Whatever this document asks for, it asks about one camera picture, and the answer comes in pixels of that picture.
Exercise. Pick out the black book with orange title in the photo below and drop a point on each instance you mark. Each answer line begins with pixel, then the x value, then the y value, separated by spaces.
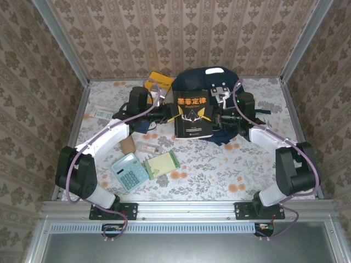
pixel 193 128

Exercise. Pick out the yellow paperback book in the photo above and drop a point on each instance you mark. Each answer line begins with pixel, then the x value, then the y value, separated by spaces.
pixel 161 79

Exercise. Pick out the dark blue notebook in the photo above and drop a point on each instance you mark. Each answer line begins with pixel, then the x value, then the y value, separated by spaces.
pixel 142 128

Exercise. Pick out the navy blue backpack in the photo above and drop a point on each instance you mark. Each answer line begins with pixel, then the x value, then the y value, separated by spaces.
pixel 192 80

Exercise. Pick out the clear ruler packet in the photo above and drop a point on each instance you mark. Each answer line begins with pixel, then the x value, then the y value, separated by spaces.
pixel 101 113

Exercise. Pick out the small white tube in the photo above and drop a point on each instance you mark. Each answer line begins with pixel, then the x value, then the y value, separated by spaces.
pixel 159 149

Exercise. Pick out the beige eraser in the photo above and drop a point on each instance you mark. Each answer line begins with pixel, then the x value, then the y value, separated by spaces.
pixel 149 149

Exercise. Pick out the brown burlap pouch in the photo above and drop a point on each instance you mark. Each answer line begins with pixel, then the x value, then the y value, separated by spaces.
pixel 128 145

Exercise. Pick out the green sticky notepad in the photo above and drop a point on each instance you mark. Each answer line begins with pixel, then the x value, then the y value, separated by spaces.
pixel 160 164

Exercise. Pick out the teal calculator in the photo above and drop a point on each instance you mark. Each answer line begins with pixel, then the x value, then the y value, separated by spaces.
pixel 130 172

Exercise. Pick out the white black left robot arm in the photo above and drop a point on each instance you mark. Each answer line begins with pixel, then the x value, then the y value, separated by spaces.
pixel 109 139

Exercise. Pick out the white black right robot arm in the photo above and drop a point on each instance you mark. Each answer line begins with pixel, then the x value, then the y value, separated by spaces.
pixel 266 139

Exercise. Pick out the floral patterned table cover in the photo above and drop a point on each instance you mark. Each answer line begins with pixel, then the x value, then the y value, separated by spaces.
pixel 205 186

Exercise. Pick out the grey metal panel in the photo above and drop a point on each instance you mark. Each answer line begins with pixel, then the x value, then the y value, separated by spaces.
pixel 192 249

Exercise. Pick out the aluminium table side rail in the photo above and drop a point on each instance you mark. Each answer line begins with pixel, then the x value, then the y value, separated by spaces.
pixel 296 115
pixel 72 131

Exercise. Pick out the aluminium upright frame post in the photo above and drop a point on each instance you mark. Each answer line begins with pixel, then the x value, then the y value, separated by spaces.
pixel 304 43
pixel 60 43

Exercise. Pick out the aluminium frame beam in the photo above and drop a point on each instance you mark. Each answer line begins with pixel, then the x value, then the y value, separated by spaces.
pixel 186 209

